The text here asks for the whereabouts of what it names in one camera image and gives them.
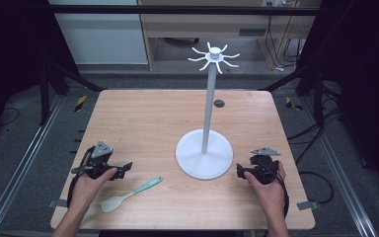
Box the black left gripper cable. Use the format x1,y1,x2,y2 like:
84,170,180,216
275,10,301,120
65,145,96,209

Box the yellow black striped tape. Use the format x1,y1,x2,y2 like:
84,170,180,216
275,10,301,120
284,96,304,112
74,95,89,113

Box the person's right hand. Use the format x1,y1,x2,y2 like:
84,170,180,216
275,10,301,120
243,160,287,221

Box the aluminium floor rail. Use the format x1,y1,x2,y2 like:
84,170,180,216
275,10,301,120
300,97,379,237
0,95,64,237

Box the white hook stand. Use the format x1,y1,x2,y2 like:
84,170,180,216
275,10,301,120
175,41,242,181

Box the black horizontal frame bar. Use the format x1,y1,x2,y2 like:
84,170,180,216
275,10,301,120
47,4,322,17

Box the white cabinet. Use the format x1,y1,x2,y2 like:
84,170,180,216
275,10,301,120
54,13,149,65

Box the teal handled grey spatula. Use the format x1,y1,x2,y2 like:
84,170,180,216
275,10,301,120
100,176,164,213

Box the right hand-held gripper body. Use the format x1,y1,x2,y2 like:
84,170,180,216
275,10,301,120
249,146,281,186

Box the grey metal table bracket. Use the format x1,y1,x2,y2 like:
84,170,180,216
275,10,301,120
46,198,68,209
296,199,321,211

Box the black floor cable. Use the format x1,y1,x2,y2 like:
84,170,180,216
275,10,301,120
287,108,341,205

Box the person's left hand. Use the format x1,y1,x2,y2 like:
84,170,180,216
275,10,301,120
68,167,118,212

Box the hanging black cables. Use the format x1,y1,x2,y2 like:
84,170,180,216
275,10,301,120
265,14,307,73

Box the black metal frame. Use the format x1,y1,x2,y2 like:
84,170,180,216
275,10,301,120
38,60,109,126
258,63,327,127

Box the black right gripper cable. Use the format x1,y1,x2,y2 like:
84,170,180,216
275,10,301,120
265,161,291,219

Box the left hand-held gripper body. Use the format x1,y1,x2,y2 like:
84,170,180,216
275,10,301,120
71,140,119,181

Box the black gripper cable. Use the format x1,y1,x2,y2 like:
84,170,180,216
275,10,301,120
265,161,291,219
65,145,96,209

